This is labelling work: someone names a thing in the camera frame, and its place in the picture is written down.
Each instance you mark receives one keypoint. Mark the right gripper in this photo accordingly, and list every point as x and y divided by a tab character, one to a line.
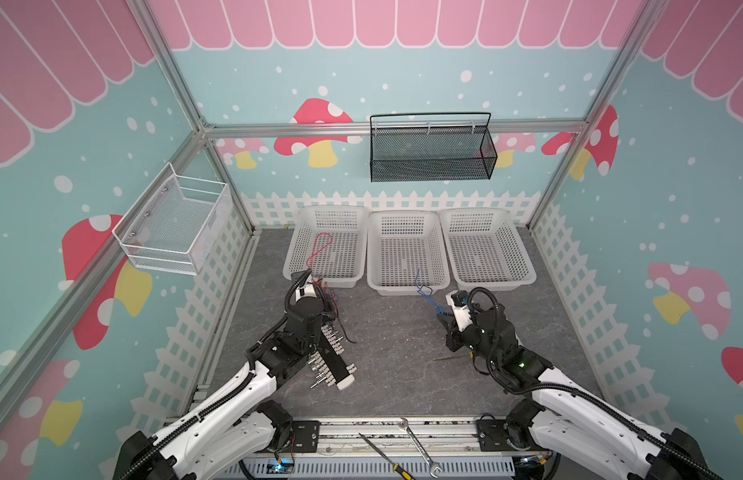
452	330

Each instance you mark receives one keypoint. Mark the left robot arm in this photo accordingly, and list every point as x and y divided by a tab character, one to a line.
240	419

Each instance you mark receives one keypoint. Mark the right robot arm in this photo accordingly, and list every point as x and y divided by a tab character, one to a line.
557	414

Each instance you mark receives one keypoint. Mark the yellow black small screwdriver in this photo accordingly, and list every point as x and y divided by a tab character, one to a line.
463	356

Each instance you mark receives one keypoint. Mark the right white plastic basket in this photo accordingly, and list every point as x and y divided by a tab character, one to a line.
485	249

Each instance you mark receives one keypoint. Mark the white plastic basket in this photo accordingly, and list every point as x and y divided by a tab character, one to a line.
485	249
406	253
332	242

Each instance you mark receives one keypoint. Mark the left white plastic basket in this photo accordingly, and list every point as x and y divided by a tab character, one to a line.
332	242

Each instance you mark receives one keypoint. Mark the middle white plastic basket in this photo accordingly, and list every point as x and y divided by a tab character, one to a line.
406	253

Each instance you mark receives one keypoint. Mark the silver combination wrench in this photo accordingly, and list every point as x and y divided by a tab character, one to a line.
433	466

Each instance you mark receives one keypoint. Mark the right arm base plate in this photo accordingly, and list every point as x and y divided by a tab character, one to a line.
497	435

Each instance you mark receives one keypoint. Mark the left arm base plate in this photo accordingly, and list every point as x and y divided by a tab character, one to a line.
299	436

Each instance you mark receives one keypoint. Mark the white wire wall basket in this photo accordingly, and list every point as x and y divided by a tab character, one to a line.
175	224

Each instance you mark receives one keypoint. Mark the yellow handled front screwdriver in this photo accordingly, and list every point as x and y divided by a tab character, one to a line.
396	466

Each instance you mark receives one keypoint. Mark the black wire mesh wall basket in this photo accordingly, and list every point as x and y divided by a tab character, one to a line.
440	146

